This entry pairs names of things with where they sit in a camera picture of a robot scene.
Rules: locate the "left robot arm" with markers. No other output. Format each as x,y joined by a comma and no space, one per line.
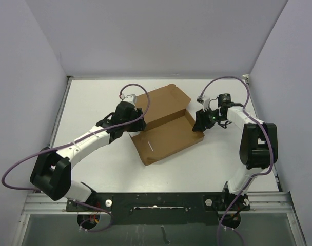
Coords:
52,171

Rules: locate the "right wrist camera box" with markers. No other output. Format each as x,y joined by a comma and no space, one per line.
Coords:
204,101

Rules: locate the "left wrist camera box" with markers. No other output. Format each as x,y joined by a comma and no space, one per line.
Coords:
131,98

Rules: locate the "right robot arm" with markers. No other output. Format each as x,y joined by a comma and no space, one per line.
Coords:
258,149

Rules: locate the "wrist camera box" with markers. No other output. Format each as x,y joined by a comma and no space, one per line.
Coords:
131,98
204,101

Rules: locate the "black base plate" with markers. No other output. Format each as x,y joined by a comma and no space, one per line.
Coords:
171,208

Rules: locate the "brown cardboard box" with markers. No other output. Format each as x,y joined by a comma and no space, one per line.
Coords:
168,126

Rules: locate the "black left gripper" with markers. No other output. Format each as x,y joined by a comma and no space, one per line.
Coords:
139,125

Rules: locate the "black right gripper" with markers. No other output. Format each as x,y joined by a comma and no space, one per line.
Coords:
201,122

